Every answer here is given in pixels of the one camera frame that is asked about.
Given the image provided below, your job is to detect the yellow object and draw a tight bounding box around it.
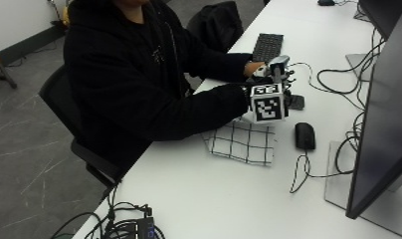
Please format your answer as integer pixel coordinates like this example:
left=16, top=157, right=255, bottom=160
left=61, top=4, right=73, bottom=28

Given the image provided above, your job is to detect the bundle of black cables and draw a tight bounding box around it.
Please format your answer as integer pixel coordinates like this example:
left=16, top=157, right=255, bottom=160
left=50, top=185, right=167, bottom=239

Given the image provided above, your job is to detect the black office chair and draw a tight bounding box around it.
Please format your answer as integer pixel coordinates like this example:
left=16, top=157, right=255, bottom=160
left=38, top=65, right=125, bottom=200

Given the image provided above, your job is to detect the black mouse cable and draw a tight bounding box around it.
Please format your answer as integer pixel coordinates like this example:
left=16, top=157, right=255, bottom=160
left=288, top=148, right=354, bottom=195

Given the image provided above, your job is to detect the large black monitor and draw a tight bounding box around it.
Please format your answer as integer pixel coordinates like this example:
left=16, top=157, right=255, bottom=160
left=344, top=6, right=402, bottom=220

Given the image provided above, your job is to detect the white black checked cloth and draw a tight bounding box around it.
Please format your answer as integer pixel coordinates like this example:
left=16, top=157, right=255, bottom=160
left=200, top=119, right=276, bottom=167

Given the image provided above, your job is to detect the black keyboard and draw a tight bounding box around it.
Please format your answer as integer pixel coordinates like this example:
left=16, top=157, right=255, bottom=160
left=251, top=32, right=284, bottom=63

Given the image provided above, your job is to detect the small black flat object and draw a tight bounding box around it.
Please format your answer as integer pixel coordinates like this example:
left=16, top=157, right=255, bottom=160
left=288, top=94, right=307, bottom=112

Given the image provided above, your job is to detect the white marker cube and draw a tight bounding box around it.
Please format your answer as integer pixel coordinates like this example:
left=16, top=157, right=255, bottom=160
left=248, top=83, right=288, bottom=124

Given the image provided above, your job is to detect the black backpack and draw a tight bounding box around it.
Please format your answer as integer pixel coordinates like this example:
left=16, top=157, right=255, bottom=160
left=186, top=0, right=244, bottom=54

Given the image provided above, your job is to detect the person's black hoodie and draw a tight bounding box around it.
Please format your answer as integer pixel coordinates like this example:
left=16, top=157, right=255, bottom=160
left=62, top=0, right=253, bottom=167

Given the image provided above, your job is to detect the black electronic box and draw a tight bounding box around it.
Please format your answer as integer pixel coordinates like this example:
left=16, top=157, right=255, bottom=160
left=105, top=216, right=158, bottom=239

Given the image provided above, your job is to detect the silver monitor stand base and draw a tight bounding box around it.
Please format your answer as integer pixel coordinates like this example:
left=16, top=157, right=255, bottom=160
left=344, top=53, right=377, bottom=83
left=323, top=140, right=402, bottom=239

